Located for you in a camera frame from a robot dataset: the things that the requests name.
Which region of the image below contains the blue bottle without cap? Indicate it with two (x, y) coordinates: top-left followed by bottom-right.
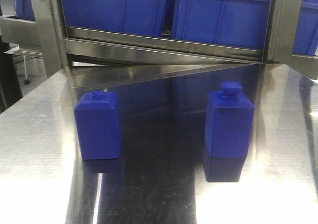
(74, 91), (122, 160)

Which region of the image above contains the blue bottle with cap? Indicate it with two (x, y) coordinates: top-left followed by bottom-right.
(205, 81), (254, 157)

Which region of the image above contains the blue bin centre left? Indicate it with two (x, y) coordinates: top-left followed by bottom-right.
(62, 0), (168, 37)

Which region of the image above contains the blue bin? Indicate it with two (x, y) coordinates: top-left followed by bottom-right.
(171, 0), (271, 50)
(14, 0), (35, 21)
(293, 0), (318, 56)
(62, 0), (168, 37)

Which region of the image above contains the blue bin centre right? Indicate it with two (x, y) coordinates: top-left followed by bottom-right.
(171, 0), (271, 50)

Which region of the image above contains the blue bin far right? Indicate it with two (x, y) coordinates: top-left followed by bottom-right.
(293, 0), (318, 56)

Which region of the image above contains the blue bin far left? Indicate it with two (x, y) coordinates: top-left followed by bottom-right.
(14, 0), (35, 21)

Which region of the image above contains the stainless steel shelf frame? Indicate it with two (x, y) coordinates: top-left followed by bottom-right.
(0, 0), (318, 78)

